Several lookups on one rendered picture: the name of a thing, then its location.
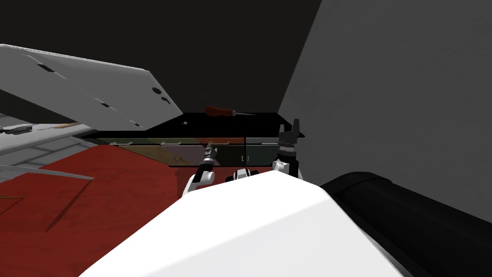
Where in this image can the black flat tool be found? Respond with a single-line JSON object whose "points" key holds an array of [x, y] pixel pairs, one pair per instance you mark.
{"points": [[16, 130]]}

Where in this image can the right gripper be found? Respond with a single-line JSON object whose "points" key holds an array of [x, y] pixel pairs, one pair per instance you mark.
{"points": [[289, 137]]}

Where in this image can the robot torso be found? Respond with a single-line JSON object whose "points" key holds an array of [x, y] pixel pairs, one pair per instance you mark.
{"points": [[246, 231]]}

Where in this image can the dark cabinet with drawers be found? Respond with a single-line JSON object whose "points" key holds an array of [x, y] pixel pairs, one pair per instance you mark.
{"points": [[230, 153]]}

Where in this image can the white tall appliance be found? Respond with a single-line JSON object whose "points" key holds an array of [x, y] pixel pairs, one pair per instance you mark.
{"points": [[92, 86]]}

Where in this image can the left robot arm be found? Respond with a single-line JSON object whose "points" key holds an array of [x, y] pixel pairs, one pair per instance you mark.
{"points": [[200, 181]]}

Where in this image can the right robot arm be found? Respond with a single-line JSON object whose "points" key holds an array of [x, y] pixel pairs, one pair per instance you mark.
{"points": [[407, 227]]}

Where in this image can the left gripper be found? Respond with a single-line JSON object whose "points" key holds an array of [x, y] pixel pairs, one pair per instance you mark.
{"points": [[209, 156]]}

